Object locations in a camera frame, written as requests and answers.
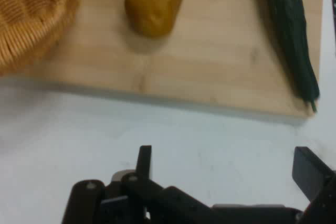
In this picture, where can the dark green cucumber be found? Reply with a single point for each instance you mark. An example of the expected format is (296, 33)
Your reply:
(291, 32)

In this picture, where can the wooden cutting board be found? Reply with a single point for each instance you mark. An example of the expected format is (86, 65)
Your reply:
(189, 58)

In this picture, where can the woven wicker basket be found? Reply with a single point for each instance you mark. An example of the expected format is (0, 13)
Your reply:
(31, 14)

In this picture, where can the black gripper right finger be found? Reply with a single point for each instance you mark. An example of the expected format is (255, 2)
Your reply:
(312, 179)

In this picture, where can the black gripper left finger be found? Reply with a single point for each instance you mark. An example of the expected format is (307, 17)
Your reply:
(136, 192)

